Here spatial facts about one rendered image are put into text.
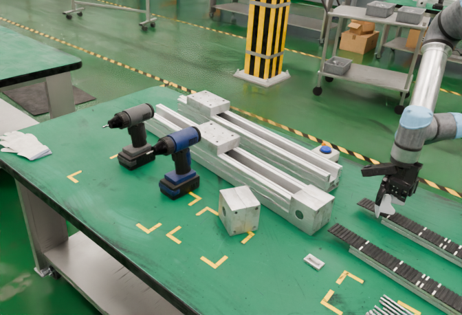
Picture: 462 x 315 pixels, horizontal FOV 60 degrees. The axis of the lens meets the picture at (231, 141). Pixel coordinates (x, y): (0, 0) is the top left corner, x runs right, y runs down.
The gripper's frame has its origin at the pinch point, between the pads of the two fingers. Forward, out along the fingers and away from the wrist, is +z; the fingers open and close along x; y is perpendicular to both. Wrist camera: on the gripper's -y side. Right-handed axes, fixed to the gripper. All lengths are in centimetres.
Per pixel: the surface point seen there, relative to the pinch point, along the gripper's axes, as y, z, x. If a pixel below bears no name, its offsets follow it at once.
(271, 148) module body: -41.7, -4.8, -5.1
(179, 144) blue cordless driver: -49, -16, -42
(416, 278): 20.1, -0.3, -19.7
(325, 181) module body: -18.4, -2.6, -4.1
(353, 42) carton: -251, 68, 432
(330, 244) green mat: -3.1, 3.2, -22.5
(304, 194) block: -15.7, -6.3, -20.5
